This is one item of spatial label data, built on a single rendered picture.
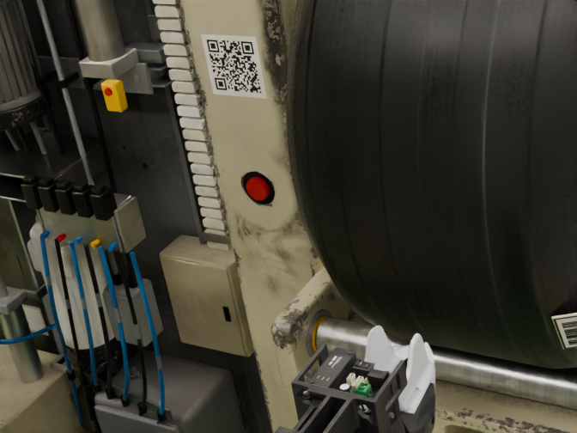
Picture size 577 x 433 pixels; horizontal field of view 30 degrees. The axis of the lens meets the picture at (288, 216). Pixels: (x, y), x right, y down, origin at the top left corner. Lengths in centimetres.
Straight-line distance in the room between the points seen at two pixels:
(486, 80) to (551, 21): 7
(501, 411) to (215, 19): 54
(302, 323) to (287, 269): 11
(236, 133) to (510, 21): 49
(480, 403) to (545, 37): 49
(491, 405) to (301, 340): 23
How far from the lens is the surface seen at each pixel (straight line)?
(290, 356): 127
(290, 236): 132
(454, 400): 124
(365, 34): 94
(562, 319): 99
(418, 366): 89
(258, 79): 123
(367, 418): 80
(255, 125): 127
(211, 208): 139
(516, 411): 122
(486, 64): 90
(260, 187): 130
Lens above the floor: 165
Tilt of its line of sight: 29 degrees down
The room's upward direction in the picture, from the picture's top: 10 degrees counter-clockwise
